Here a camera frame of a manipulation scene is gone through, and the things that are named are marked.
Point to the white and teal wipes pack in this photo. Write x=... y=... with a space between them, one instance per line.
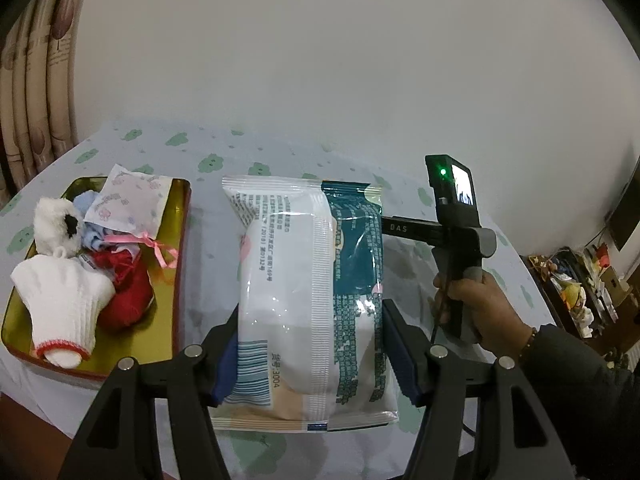
x=300 y=285

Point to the person's right forearm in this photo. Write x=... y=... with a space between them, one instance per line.
x=575 y=385

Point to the blue fluffy towel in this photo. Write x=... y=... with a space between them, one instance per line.
x=92 y=230

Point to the beige patterned curtain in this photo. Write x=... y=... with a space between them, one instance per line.
x=35 y=110

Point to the cluttered side table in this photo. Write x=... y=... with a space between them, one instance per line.
x=575 y=285

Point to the gold metal tray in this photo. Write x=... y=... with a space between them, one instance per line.
x=160 y=320

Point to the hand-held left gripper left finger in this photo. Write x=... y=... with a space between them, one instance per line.
x=225 y=375

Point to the dark flat screen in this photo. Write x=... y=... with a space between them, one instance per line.
x=625 y=210

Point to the person's right hand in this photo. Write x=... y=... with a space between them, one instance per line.
x=495 y=305

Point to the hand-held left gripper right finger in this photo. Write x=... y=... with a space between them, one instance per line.
x=400 y=355

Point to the white knit glove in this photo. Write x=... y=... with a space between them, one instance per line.
x=60 y=295

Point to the white fluffy plush toy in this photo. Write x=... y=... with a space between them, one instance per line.
x=52 y=225

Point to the red cloth pouch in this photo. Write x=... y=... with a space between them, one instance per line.
x=127 y=292

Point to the floral print sachet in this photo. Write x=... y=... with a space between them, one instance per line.
x=130 y=200

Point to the pink ribbon bow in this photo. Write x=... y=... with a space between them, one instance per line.
x=155 y=245

